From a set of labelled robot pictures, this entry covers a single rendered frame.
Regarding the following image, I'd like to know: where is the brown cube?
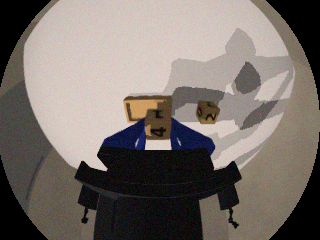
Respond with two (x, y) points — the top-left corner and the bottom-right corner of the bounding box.
(144, 109), (172, 140)
(195, 100), (220, 124)

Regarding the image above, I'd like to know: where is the brown wooden tray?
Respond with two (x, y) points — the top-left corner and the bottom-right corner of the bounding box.
(123, 96), (172, 123)

